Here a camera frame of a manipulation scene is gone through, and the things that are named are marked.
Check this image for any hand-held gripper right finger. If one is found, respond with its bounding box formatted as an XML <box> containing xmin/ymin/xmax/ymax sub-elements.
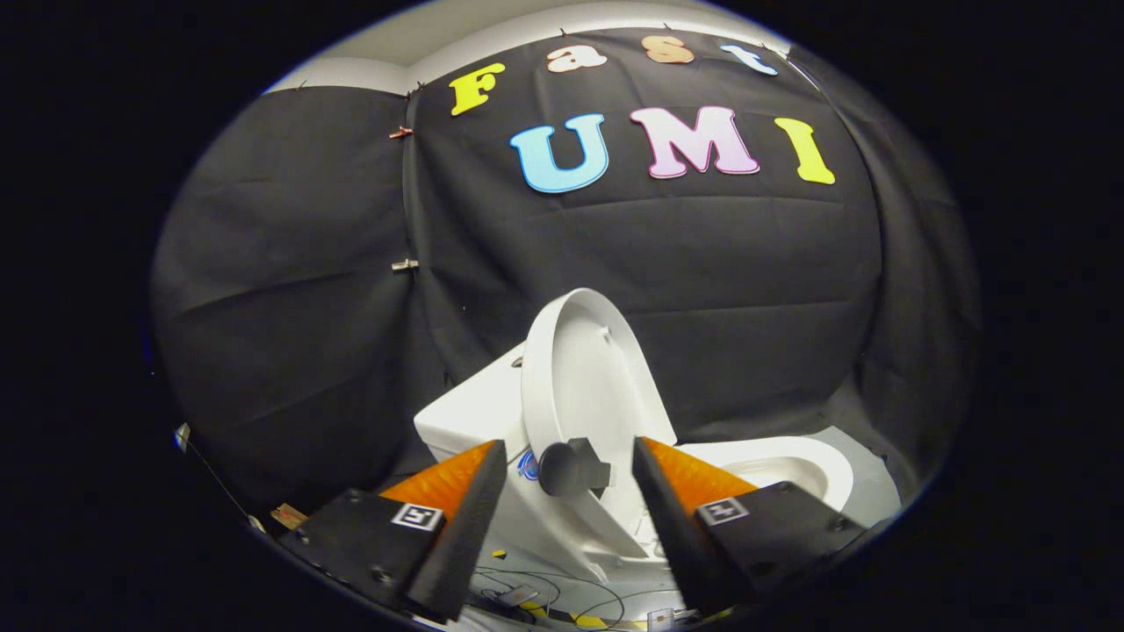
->
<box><xmin>632</xmin><ymin>436</ymin><xmax>870</xmax><ymax>615</ymax></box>

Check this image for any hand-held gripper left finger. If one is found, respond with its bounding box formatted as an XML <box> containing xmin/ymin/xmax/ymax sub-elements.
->
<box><xmin>279</xmin><ymin>439</ymin><xmax>508</xmax><ymax>621</ymax></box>

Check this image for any white toilet seat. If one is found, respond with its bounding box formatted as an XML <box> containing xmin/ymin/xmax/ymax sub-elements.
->
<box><xmin>681</xmin><ymin>436</ymin><xmax>855</xmax><ymax>519</ymax></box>

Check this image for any white toilet lid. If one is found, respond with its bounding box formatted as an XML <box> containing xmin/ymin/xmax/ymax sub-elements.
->
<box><xmin>521</xmin><ymin>288</ymin><xmax>679</xmax><ymax>563</ymax></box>

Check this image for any black backdrop cloth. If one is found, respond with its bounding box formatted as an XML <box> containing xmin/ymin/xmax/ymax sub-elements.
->
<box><xmin>149</xmin><ymin>26</ymin><xmax>982</xmax><ymax>528</ymax></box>

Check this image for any white toilet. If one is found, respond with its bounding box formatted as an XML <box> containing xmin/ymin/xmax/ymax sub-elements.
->
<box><xmin>414</xmin><ymin>342</ymin><xmax>857</xmax><ymax>585</ymax></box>

